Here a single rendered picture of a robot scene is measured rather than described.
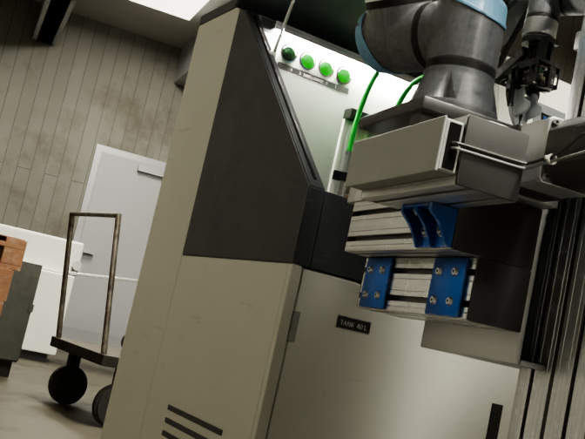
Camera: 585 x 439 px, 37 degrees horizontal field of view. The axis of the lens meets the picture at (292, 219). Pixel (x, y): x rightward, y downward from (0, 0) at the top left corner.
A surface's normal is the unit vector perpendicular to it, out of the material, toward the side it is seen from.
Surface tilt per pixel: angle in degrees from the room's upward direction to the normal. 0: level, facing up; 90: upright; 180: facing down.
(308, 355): 90
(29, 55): 90
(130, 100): 90
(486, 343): 90
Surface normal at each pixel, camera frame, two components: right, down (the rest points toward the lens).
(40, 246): 0.36, -0.04
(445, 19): -0.69, -0.24
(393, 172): -0.91, -0.25
